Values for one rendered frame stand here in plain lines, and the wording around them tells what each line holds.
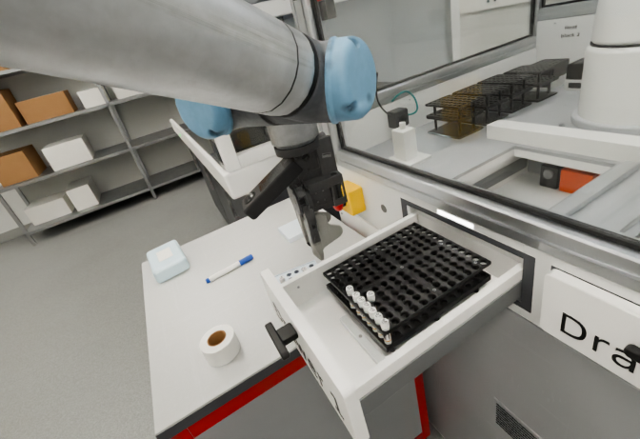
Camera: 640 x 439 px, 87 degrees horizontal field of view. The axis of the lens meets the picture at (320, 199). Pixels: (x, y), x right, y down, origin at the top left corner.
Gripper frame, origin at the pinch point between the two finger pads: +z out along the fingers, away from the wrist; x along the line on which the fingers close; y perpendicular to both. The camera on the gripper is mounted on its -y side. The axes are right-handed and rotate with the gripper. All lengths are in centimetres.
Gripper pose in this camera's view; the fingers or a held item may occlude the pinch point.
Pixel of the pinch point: (312, 249)
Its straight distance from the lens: 61.2
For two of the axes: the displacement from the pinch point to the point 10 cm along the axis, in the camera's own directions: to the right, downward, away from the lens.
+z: 2.2, 8.7, 4.5
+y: 9.2, -3.4, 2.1
